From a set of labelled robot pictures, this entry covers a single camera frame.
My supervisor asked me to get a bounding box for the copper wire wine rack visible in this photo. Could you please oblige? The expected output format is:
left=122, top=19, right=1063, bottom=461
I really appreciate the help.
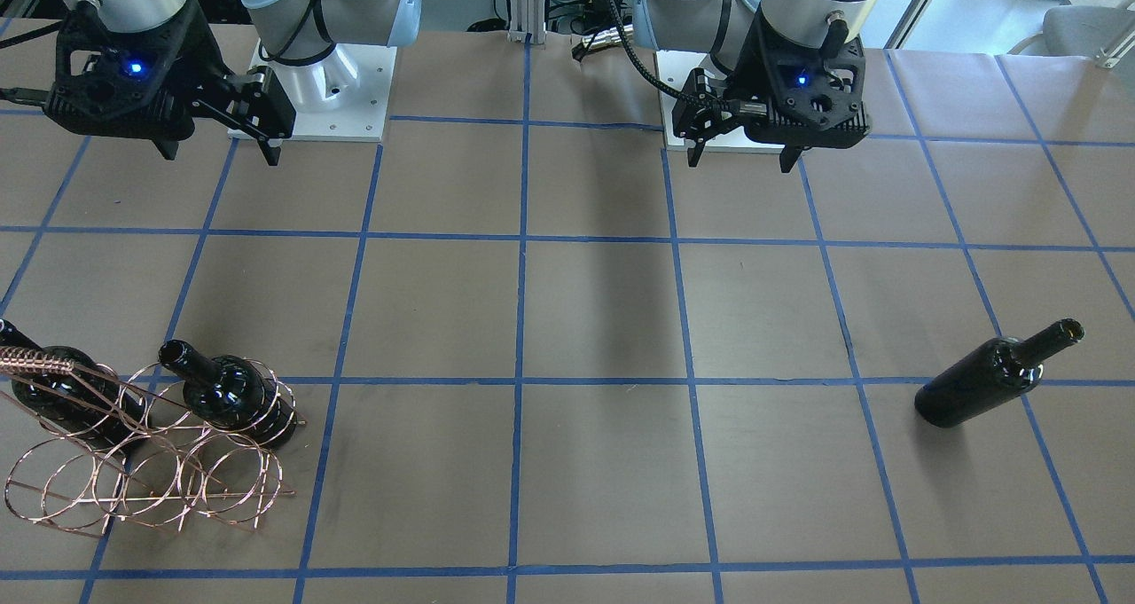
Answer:
left=3, top=347, right=296, bottom=537

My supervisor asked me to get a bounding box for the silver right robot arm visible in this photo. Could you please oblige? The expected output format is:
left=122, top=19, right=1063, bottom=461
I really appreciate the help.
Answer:
left=3, top=0, right=421, bottom=165

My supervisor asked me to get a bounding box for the dark bottle in rack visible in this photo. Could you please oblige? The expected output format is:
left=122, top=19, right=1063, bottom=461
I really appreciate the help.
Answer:
left=11, top=371, right=145, bottom=455
left=158, top=339, right=299, bottom=450

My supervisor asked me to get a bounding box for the dark glass wine bottle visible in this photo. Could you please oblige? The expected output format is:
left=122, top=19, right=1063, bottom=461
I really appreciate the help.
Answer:
left=913, top=318, right=1085, bottom=428

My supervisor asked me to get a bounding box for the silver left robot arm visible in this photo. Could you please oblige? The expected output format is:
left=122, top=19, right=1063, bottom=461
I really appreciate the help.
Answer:
left=631, top=0, right=877, bottom=171

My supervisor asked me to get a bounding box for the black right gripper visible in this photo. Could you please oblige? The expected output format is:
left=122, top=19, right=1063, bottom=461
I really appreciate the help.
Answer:
left=43, top=0, right=296, bottom=167

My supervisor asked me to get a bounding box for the grey chair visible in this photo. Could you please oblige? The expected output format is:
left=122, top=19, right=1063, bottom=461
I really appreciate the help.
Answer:
left=1008, top=1, right=1134, bottom=69

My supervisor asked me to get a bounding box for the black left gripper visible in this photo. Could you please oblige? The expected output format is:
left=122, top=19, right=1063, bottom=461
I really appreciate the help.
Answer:
left=670, top=26, right=873, bottom=173

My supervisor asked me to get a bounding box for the aluminium frame post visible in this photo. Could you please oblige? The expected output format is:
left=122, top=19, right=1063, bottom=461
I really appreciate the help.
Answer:
left=506, top=0, right=550, bottom=49

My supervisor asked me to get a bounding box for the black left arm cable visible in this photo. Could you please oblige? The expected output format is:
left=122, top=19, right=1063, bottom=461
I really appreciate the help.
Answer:
left=598, top=0, right=711, bottom=108

